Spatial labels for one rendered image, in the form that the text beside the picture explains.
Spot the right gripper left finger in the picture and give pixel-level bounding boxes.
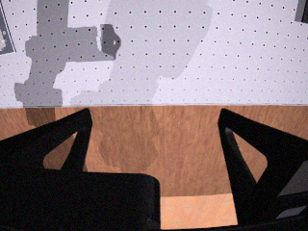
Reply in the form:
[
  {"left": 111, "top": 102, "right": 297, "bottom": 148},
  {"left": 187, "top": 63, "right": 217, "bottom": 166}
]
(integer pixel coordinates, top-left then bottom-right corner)
[{"left": 0, "top": 108, "right": 92, "bottom": 171}]

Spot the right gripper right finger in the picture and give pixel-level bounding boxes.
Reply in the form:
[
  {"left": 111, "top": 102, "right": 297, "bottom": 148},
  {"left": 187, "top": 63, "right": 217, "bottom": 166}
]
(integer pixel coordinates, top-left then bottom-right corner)
[{"left": 218, "top": 109, "right": 308, "bottom": 224}]

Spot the white tube carrier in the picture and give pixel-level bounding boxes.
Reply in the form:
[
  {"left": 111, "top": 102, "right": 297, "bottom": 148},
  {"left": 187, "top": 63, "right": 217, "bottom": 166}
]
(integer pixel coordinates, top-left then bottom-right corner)
[{"left": 0, "top": 29, "right": 6, "bottom": 49}]

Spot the grey perforated base plate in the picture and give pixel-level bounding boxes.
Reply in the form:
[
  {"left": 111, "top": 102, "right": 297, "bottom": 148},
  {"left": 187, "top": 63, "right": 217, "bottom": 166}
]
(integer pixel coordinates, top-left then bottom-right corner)
[{"left": 0, "top": 0, "right": 308, "bottom": 109}]

